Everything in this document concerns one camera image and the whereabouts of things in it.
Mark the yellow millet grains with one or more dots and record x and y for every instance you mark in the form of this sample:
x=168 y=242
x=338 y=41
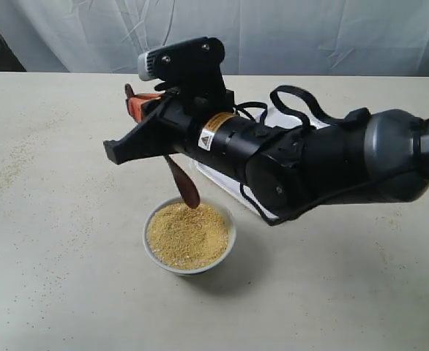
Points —
x=185 y=238

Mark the white rectangular plastic tray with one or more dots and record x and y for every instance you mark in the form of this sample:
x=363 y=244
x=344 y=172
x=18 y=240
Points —
x=274 y=118

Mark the brown wooden spoon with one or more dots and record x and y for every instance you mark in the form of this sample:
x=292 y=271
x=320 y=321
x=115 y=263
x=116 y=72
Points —
x=184 y=183

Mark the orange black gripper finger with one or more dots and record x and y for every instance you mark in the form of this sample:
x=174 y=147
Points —
x=135 y=104

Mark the white ceramic bowl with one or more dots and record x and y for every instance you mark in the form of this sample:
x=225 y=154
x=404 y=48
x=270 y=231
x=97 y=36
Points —
x=231 y=237

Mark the white backdrop cloth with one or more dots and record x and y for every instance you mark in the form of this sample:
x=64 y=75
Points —
x=260 y=37

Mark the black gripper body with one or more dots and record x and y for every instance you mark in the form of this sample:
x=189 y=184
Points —
x=170 y=126

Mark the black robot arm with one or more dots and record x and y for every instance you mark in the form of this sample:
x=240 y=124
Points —
x=283 y=173

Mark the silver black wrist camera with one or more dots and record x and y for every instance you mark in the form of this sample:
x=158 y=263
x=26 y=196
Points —
x=190 y=71

